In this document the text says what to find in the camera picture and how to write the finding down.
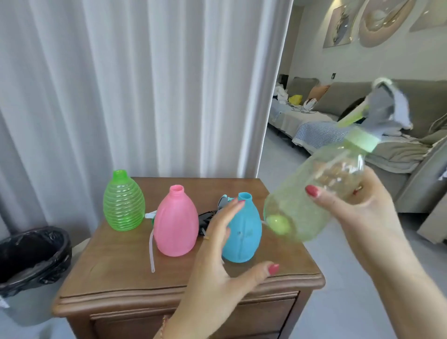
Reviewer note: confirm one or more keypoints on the person's right hand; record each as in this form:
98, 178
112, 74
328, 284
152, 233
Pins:
370, 223

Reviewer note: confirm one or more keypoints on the person's left hand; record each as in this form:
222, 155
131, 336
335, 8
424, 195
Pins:
209, 279

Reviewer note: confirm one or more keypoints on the person's left thumb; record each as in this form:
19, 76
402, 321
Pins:
258, 276

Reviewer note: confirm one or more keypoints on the person's right thumb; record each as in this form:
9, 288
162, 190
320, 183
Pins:
324, 199

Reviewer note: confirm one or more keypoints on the clear pale green spray bottle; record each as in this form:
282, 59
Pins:
314, 199

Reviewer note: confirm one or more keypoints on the person's left forearm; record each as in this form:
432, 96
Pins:
185, 331

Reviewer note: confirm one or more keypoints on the person's right forearm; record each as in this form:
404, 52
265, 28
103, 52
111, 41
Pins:
415, 293

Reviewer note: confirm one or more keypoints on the blue plastic bottle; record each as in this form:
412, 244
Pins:
244, 234

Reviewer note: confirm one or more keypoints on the blue checked blanket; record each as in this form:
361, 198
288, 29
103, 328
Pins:
321, 132

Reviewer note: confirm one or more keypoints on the black spray head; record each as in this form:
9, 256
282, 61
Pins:
206, 221

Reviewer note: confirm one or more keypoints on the grey spray head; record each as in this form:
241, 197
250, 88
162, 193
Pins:
223, 202

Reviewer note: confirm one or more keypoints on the beige folded blanket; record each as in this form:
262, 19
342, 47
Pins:
401, 153

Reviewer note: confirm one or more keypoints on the grey sofa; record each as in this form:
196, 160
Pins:
401, 146

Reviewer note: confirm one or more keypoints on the pink plastic bottle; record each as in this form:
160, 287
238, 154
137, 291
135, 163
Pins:
175, 223

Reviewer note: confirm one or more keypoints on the yellow bag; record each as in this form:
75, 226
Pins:
295, 99

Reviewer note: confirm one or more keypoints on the orange cushion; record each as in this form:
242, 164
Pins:
317, 92

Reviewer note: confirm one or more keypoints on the beige furniture piece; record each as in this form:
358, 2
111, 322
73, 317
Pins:
434, 227

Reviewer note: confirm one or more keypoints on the white spray head with tube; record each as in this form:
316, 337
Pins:
151, 237

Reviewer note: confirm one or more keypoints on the white clothes pile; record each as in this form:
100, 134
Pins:
280, 92

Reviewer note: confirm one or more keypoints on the brown wooden cabinet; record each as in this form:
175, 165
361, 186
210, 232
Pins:
139, 279

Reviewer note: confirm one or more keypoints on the green ribbed plastic bottle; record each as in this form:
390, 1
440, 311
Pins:
124, 201

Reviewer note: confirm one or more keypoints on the white curtain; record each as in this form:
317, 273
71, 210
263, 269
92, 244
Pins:
139, 87

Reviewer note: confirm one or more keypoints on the grey bin with black bag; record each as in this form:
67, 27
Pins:
31, 265

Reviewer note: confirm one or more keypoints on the rectangular wall painting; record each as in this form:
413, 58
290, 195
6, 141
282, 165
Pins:
340, 28

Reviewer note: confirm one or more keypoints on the round wall painting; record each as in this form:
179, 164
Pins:
382, 21

